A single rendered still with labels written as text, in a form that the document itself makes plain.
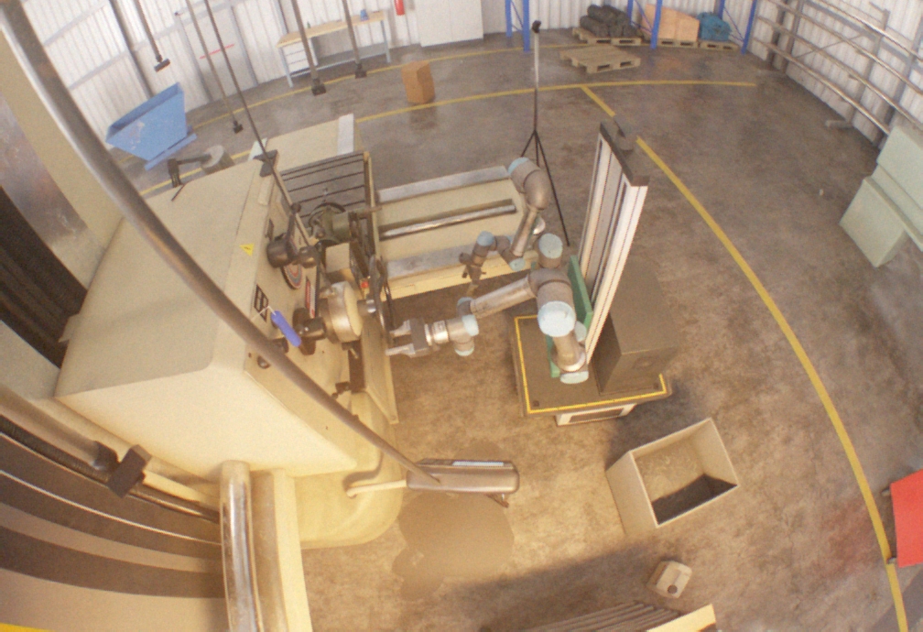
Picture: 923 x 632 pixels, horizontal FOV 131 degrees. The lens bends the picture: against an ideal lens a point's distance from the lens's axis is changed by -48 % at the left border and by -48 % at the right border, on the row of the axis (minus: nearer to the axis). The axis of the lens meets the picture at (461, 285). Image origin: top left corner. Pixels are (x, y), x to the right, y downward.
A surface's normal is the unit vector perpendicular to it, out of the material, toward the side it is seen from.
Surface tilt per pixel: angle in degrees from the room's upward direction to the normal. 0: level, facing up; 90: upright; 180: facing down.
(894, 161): 90
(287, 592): 0
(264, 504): 0
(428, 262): 0
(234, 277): 45
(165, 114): 90
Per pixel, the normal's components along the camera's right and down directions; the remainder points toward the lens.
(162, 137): 0.65, 0.56
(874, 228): -0.97, 0.22
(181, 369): -0.08, -0.62
